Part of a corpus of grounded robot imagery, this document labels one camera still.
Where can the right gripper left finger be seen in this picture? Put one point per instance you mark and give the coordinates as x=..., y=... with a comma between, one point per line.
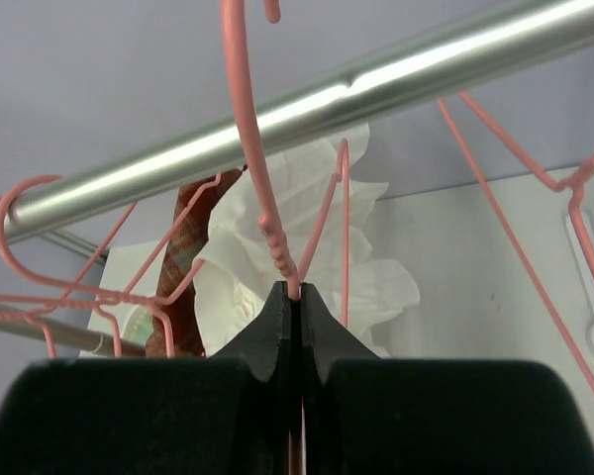
x=216, y=415

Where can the red plaid skirt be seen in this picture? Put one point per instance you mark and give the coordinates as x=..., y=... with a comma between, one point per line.
x=191, y=213

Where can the pink hanger of red skirt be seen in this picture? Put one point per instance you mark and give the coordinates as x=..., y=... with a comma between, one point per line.
x=164, y=277

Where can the white metal clothes rack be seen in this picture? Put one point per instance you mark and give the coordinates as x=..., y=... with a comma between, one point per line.
x=419, y=69

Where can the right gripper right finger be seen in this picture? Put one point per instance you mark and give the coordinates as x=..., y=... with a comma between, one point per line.
x=370, y=415

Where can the pink hanger of white skirt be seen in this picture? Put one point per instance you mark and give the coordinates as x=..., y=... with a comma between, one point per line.
x=341, y=175

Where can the white skirt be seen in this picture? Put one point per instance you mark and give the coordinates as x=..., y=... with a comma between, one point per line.
x=325, y=224

